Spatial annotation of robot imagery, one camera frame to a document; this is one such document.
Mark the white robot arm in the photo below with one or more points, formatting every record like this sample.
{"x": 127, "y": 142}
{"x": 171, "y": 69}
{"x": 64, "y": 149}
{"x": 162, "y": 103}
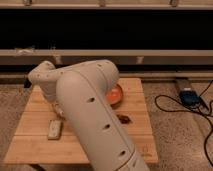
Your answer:
{"x": 80, "y": 90}

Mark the orange bowl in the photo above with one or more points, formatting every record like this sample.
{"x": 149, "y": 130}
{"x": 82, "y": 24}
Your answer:
{"x": 115, "y": 95}

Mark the dark red dried item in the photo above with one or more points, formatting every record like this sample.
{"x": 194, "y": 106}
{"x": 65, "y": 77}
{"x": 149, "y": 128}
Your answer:
{"x": 124, "y": 119}

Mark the wooden table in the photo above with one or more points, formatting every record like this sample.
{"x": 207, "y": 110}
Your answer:
{"x": 30, "y": 145}

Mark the blue power box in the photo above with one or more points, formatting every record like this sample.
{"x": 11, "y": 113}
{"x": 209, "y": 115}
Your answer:
{"x": 189, "y": 98}

